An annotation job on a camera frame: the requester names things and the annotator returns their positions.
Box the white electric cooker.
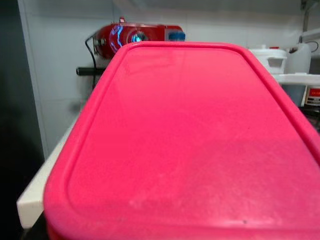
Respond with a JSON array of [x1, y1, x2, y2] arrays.
[[248, 44, 288, 75]]

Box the red kitchen appliance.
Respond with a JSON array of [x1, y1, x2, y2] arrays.
[[92, 16, 183, 60]]

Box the red-labelled white jar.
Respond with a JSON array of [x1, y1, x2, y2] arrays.
[[302, 85, 320, 108]]

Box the pink-lidded food container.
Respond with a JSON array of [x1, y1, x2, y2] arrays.
[[42, 39, 320, 240]]

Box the black appliance cable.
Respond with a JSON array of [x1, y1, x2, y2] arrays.
[[84, 34, 99, 88]]

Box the white plastic jug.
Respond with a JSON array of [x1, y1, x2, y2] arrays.
[[284, 41, 313, 75]]

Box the black cylindrical handle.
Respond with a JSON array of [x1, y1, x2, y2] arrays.
[[75, 66, 107, 76]]

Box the white kitchen counter with cabinets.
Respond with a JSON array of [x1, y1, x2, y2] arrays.
[[16, 109, 83, 230]]

